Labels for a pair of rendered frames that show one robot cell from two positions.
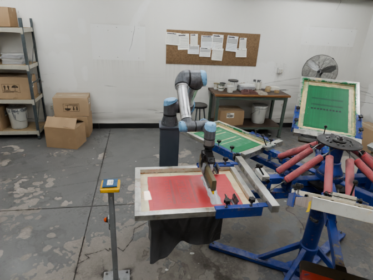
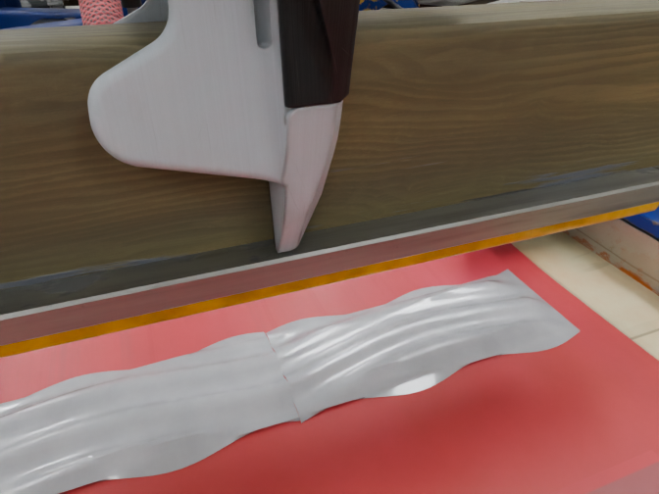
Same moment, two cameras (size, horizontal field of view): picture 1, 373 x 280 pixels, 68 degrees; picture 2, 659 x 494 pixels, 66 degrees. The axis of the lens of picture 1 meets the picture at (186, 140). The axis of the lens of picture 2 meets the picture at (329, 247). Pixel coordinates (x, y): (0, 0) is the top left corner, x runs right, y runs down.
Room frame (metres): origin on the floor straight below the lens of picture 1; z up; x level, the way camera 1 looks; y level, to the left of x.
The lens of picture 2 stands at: (1.68, 0.01, 1.17)
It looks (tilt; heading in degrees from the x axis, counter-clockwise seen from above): 33 degrees down; 260
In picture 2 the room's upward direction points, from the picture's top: straight up
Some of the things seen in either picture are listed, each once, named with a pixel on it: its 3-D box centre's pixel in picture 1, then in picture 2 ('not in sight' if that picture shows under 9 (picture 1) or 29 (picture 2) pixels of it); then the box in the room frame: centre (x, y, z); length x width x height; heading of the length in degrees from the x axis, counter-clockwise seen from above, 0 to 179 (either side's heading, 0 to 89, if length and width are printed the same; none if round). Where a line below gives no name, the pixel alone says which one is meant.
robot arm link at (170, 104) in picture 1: (171, 105); not in sight; (2.31, 0.15, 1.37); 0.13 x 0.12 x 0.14; 105
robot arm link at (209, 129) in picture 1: (210, 130); not in sight; (1.69, -0.15, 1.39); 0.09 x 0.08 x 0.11; 15
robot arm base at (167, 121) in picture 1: (169, 118); not in sight; (2.30, 0.16, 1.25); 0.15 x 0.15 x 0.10
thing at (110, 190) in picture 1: (113, 237); not in sight; (1.66, 0.52, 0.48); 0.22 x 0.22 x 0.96; 11
